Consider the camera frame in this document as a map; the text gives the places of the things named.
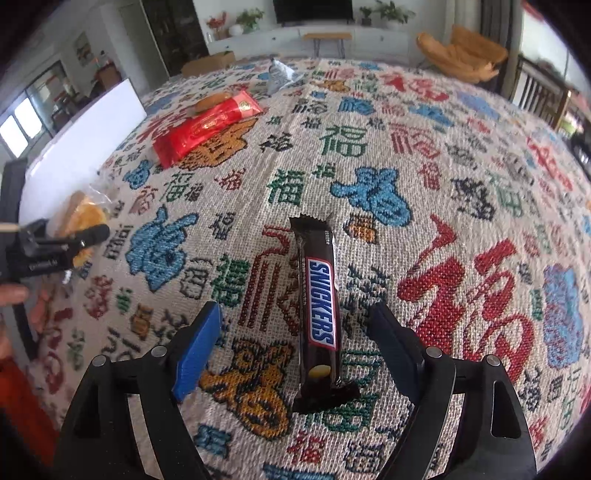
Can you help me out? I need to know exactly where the dark brown chocolate bar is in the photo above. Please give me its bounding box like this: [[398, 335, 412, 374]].
[[288, 215, 361, 414]]

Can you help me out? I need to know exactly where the white board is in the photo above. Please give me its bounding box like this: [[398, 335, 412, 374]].
[[18, 78, 147, 227]]

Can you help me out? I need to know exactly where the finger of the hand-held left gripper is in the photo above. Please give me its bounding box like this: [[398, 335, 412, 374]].
[[44, 223, 112, 259]]

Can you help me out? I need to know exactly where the cardboard box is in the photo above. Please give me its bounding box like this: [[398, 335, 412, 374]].
[[181, 51, 236, 78]]

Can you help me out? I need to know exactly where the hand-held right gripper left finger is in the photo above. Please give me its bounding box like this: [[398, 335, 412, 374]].
[[54, 301, 225, 480]]

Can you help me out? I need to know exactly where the small bun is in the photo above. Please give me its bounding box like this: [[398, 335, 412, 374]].
[[194, 91, 232, 114]]

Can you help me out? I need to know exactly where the framed wall painting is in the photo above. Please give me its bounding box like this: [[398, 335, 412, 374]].
[[74, 31, 90, 68]]

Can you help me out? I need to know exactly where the dark wooden chair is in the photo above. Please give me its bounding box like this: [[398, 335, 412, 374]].
[[508, 54, 573, 130]]

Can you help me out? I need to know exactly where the red flower plant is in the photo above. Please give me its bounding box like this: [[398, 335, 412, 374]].
[[206, 11, 228, 40]]

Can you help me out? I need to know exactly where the bushy green potted plant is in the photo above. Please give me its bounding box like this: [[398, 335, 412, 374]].
[[235, 8, 266, 35]]

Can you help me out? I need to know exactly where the wooden bench with metal legs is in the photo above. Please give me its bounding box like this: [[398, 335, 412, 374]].
[[302, 31, 352, 58]]

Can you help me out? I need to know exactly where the brown wooden side cabinet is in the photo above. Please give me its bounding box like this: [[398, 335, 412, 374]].
[[95, 62, 123, 93]]

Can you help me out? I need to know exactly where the leafy plant in white pot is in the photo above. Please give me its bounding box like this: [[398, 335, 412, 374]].
[[374, 0, 416, 31]]

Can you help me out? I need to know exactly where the orange lounge chair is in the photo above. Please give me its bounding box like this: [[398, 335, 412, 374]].
[[416, 25, 509, 84]]

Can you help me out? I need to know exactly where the printed woven blanket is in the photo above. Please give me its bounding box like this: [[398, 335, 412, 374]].
[[23, 55, 591, 480]]

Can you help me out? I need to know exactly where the bread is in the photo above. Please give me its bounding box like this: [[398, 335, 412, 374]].
[[51, 182, 116, 282]]

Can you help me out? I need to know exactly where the dark glass cabinet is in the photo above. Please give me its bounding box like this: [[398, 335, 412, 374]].
[[141, 0, 208, 77]]

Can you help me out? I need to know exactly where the person's left hand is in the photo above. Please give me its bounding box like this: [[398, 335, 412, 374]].
[[0, 284, 49, 360]]

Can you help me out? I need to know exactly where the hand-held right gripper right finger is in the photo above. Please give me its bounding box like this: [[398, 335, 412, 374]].
[[368, 302, 539, 480]]

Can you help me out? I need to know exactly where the grey and white snack packet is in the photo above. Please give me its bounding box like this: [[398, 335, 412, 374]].
[[267, 58, 305, 95]]

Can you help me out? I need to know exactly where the black television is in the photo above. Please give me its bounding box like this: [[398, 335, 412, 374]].
[[272, 0, 354, 24]]

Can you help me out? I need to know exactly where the person's red clothing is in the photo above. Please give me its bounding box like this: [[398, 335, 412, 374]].
[[0, 357, 58, 467]]

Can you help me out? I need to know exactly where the white television cabinet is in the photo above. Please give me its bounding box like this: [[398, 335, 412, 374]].
[[206, 23, 411, 58]]

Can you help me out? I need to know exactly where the red snack packet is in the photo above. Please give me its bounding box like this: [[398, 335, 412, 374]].
[[152, 89, 264, 169]]

